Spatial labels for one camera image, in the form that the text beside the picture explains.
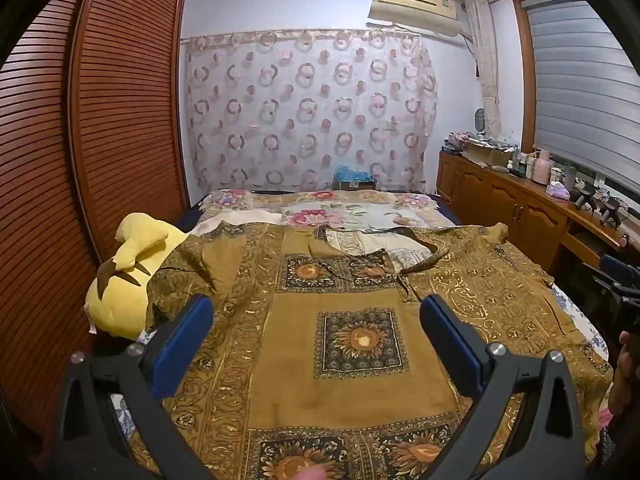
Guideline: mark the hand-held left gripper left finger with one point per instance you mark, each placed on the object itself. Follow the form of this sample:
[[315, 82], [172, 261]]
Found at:
[[181, 342]]

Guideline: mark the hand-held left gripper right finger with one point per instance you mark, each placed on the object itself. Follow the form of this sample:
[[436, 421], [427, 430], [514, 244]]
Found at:
[[457, 345]]

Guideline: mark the golden brown patterned shirt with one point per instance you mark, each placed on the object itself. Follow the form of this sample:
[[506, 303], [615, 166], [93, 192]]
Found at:
[[310, 400]]

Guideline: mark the person's right hand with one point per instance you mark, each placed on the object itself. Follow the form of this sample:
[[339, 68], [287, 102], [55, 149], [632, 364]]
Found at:
[[624, 375]]

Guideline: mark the blue floral bed sheet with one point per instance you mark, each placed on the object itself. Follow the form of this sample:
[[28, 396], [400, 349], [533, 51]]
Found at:
[[575, 310]]

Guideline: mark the black device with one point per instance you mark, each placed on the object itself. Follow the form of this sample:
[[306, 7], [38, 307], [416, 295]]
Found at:
[[607, 210], [582, 195]]

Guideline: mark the yellow plush toy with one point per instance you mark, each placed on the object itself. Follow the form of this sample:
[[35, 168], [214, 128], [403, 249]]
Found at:
[[145, 235]]

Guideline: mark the lilac cloth item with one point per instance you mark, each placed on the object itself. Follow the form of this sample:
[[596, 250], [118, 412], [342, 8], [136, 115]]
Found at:
[[557, 191]]

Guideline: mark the wooden sideboard cabinet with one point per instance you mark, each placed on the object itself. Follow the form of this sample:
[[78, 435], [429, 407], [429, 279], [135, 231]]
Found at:
[[500, 200]]

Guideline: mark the pink thermos jug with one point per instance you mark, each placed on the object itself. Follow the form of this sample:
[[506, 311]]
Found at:
[[541, 170]]

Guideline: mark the pink floral blanket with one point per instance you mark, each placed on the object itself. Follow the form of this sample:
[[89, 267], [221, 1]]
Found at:
[[320, 217]]

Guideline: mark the cardboard box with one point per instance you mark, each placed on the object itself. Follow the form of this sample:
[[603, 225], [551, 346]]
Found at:
[[487, 156]]

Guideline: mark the blue bundle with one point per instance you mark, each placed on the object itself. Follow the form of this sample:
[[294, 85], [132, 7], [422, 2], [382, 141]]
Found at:
[[352, 177]]

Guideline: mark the grey window blind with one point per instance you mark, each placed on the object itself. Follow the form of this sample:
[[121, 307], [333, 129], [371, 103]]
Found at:
[[585, 85]]

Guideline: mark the small white fan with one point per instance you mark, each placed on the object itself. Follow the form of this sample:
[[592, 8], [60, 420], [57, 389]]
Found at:
[[481, 122]]

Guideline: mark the wooden louvered wardrobe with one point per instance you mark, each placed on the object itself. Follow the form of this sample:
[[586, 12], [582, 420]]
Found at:
[[115, 110]]

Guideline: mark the sheer circle print curtain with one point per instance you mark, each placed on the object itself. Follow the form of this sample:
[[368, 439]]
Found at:
[[300, 110]]

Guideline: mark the beige floral window curtain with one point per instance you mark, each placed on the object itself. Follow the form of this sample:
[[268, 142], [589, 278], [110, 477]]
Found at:
[[487, 60]]

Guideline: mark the wooden window frame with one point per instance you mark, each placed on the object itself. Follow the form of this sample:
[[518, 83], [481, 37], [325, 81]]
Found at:
[[525, 85]]

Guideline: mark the wall air conditioner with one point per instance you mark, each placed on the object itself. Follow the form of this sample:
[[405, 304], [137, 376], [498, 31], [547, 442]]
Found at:
[[410, 5]]

